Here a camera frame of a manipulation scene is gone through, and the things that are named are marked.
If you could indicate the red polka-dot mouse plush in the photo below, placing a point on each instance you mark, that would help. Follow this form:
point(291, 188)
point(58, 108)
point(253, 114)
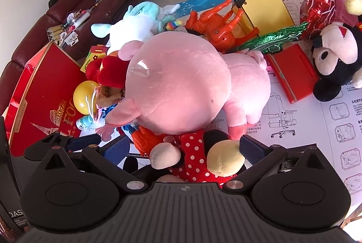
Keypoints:
point(192, 152)

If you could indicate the printed instruction sheet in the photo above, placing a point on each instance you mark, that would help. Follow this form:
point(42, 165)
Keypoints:
point(311, 124)

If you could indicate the pink white sunglasses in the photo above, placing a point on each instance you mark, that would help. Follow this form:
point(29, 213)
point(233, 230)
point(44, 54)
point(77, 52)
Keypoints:
point(92, 107)

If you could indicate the toy syringe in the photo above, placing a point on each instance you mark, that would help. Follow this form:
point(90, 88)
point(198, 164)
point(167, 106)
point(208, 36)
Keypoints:
point(80, 19)

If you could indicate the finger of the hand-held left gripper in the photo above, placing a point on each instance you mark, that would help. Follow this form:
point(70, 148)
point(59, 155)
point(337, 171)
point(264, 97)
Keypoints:
point(84, 142)

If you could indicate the red cardboard box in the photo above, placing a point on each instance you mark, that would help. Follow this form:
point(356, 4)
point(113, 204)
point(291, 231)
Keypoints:
point(45, 90)

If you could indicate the white unicorn plush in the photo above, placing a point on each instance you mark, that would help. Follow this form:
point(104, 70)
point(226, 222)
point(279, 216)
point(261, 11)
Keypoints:
point(133, 27)

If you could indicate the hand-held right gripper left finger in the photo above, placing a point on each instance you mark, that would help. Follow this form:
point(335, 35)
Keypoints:
point(117, 151)

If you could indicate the red foil balloon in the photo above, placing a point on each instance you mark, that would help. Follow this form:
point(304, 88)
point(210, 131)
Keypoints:
point(316, 11)

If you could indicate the green foil balloon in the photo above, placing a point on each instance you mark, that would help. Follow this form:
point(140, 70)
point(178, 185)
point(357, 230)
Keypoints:
point(271, 42)

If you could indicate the red flat case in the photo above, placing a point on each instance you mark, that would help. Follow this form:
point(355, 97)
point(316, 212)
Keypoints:
point(294, 70)

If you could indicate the yellow black box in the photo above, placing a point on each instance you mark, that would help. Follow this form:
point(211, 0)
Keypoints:
point(265, 13)

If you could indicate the dark red sofa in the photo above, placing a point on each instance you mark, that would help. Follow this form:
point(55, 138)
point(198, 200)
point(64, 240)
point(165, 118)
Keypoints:
point(34, 30)

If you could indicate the yellow plastic ball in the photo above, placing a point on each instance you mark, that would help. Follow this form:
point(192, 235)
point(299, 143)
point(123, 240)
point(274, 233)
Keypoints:
point(83, 97)

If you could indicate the orange ribbed plastic toy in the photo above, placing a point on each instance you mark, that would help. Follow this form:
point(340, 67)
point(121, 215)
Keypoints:
point(144, 141)

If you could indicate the colourful toy cube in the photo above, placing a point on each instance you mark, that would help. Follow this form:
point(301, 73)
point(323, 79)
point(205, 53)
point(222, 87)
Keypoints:
point(94, 57)

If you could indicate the orange toy dinosaur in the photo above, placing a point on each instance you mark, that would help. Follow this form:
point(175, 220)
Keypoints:
point(223, 30)

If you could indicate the blue gear toy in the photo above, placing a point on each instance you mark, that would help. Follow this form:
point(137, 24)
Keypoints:
point(109, 112)

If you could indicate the red plush bow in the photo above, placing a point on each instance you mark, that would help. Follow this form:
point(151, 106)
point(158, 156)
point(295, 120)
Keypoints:
point(110, 70)

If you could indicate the black white mouse plush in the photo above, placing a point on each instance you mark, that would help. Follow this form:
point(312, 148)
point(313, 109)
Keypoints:
point(333, 53)

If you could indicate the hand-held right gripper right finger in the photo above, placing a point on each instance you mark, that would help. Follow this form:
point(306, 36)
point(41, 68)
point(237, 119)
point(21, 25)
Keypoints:
point(251, 148)

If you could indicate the pink pig plush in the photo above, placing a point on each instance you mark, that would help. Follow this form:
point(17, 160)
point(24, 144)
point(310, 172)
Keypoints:
point(175, 81)

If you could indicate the small toy bottle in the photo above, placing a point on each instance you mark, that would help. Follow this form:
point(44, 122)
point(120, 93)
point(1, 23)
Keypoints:
point(84, 121)

